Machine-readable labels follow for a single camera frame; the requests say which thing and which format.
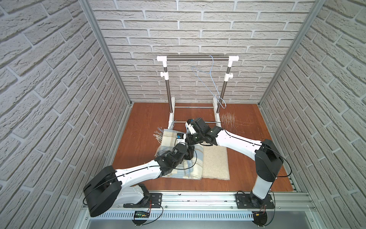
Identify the blue plaid fringed scarf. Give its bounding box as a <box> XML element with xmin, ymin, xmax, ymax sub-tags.
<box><xmin>155</xmin><ymin>133</ymin><xmax>208</xmax><ymax>177</ymax></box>

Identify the blue wire hanger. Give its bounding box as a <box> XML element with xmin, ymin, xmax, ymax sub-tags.
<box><xmin>191</xmin><ymin>55</ymin><xmax>227</xmax><ymax>109</ymax></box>

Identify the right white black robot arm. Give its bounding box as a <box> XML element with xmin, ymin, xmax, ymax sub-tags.
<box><xmin>185</xmin><ymin>118</ymin><xmax>285</xmax><ymax>201</ymax></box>

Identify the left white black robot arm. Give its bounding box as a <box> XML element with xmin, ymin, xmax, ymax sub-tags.
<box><xmin>83</xmin><ymin>142</ymin><xmax>195</xmax><ymax>217</ymax></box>

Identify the white steel clothes rack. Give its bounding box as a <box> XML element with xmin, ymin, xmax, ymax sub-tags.
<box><xmin>156</xmin><ymin>55</ymin><xmax>240</xmax><ymax>133</ymax></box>

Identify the beige wool mat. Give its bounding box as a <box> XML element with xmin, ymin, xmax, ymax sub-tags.
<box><xmin>202</xmin><ymin>146</ymin><xmax>230</xmax><ymax>180</ymax></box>

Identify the left controller board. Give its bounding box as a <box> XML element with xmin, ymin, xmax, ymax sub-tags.
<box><xmin>132</xmin><ymin>210</ymin><xmax>150</xmax><ymax>226</ymax></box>

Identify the controller board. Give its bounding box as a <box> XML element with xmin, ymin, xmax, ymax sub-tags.
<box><xmin>252</xmin><ymin>211</ymin><xmax>268</xmax><ymax>227</ymax></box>
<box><xmin>132</xmin><ymin>210</ymin><xmax>150</xmax><ymax>226</ymax></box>

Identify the right controller board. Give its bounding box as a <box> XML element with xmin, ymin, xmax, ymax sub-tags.
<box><xmin>252</xmin><ymin>211</ymin><xmax>268</xmax><ymax>227</ymax></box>

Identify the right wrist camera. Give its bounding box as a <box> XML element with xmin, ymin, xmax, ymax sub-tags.
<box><xmin>185</xmin><ymin>119</ymin><xmax>196</xmax><ymax>135</ymax></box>

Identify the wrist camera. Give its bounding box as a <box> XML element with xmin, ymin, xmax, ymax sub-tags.
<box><xmin>185</xmin><ymin>119</ymin><xmax>196</xmax><ymax>135</ymax></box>
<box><xmin>175</xmin><ymin>133</ymin><xmax>186</xmax><ymax>144</ymax></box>

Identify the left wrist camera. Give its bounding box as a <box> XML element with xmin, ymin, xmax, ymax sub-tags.
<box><xmin>175</xmin><ymin>133</ymin><xmax>186</xmax><ymax>144</ymax></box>

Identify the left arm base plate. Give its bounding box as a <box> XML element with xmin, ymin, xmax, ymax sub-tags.
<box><xmin>123</xmin><ymin>193</ymin><xmax>163</xmax><ymax>209</ymax></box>

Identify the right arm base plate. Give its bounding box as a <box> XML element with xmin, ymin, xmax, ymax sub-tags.
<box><xmin>234</xmin><ymin>191</ymin><xmax>275</xmax><ymax>210</ymax></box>

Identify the aluminium front rail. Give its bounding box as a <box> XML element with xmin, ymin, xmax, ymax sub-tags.
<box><xmin>74</xmin><ymin>191</ymin><xmax>326</xmax><ymax>229</ymax></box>

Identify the aluminium corner frame post right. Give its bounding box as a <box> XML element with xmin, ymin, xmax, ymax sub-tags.
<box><xmin>258</xmin><ymin>0</ymin><xmax>326</xmax><ymax>108</ymax></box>

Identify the aluminium corner frame post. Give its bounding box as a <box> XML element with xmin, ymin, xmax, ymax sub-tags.
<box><xmin>258</xmin><ymin>0</ymin><xmax>326</xmax><ymax>108</ymax></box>
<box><xmin>79</xmin><ymin>0</ymin><xmax>132</xmax><ymax>106</ymax></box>

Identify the aluminium corner frame post left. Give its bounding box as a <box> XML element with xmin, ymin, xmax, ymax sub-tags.
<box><xmin>79</xmin><ymin>0</ymin><xmax>132</xmax><ymax>106</ymax></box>

